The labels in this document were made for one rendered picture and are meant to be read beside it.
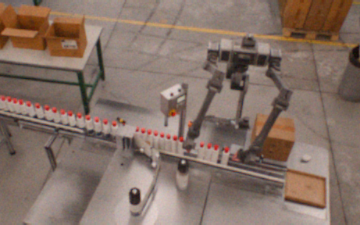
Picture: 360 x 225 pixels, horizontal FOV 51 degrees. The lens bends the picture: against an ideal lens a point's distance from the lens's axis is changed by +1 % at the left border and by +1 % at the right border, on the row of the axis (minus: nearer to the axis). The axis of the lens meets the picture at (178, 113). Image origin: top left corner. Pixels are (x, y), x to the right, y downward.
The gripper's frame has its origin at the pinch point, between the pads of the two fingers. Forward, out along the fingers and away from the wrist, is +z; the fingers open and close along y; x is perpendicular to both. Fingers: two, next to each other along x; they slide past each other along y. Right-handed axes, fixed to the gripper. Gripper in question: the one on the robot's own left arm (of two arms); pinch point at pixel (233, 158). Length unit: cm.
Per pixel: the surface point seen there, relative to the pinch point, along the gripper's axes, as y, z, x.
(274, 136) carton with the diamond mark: -19.8, -28.2, 11.1
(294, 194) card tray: 9, -23, 47
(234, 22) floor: -345, 104, 39
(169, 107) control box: 0, 3, -67
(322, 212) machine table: 18, -37, 63
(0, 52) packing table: -82, 188, -181
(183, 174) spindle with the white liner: 31.4, 14.6, -30.8
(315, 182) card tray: -7, -33, 59
